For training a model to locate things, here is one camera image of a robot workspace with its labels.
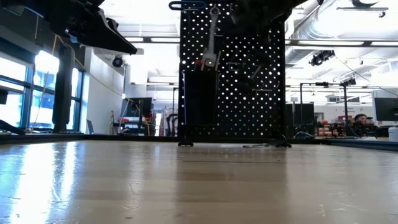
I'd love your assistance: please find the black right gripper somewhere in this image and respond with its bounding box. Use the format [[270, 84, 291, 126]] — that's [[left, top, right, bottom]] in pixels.
[[229, 6, 287, 44]]

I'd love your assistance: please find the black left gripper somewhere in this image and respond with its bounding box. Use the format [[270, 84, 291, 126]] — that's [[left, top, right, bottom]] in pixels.
[[43, 0, 138, 55]]

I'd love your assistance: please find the large chrome combination wrench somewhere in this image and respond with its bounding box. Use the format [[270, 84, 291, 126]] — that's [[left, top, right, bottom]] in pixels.
[[201, 6, 221, 68]]

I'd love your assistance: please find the blue T-handle hex key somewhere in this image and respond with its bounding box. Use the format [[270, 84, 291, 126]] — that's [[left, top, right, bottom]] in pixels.
[[169, 0, 207, 11]]

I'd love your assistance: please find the ceiling light strip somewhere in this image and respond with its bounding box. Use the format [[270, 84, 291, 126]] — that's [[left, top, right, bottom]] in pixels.
[[297, 39, 365, 46], [124, 36, 180, 43]]

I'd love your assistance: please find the black ceiling spotlight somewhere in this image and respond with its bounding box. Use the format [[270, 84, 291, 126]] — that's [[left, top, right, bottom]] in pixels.
[[308, 49, 336, 67]]

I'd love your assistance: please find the black building column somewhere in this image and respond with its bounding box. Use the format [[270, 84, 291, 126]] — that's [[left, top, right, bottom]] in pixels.
[[52, 43, 76, 134]]

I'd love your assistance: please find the black computer monitor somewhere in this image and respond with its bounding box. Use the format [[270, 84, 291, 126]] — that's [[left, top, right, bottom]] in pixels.
[[120, 97, 153, 126], [374, 96, 398, 123]]

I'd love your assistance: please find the black metal pegboard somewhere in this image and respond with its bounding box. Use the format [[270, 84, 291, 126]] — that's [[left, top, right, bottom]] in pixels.
[[177, 1, 293, 149]]

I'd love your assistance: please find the black cabinet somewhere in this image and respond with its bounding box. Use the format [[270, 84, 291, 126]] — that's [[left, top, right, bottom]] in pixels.
[[285, 102, 315, 138]]

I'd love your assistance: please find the black metal stand rig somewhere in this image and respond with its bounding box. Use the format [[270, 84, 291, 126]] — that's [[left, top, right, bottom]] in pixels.
[[299, 77, 358, 137]]

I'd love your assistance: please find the person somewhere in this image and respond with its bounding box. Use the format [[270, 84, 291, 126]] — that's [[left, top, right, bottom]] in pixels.
[[346, 113, 380, 138]]

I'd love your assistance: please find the silver ceiling duct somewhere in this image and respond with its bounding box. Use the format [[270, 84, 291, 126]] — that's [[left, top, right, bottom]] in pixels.
[[284, 6, 343, 68]]

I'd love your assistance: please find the yellow hanging cable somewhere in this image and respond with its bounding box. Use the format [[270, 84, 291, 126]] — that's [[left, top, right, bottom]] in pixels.
[[30, 34, 65, 133]]

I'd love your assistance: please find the black aluminium table frame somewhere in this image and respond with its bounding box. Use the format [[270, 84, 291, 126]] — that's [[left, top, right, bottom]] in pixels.
[[0, 119, 398, 152]]

